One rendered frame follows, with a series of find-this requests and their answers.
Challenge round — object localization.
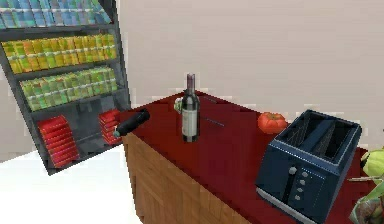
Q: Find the red tomato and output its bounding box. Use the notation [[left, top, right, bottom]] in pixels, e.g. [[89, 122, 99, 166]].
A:
[[257, 111, 288, 135]]

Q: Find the dark wine bottle white label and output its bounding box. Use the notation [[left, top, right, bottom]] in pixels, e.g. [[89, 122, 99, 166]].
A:
[[180, 72, 201, 144]]

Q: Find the dark grey bookshelf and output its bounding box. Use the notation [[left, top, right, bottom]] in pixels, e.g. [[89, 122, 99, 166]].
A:
[[0, 0, 132, 177]]

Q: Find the dark thin knife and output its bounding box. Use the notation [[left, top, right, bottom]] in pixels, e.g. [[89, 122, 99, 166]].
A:
[[203, 117, 226, 128]]

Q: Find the green leafy plant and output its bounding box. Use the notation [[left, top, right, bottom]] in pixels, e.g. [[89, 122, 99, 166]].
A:
[[348, 148, 384, 224]]

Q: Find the red top wooden counter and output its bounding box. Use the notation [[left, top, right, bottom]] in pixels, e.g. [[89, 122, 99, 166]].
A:
[[119, 90, 381, 224]]

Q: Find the dark blue toaster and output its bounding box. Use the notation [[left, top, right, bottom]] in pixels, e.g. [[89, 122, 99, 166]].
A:
[[255, 109, 363, 224]]

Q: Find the small green white object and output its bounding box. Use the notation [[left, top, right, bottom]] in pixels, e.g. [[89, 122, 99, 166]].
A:
[[173, 97, 184, 115]]

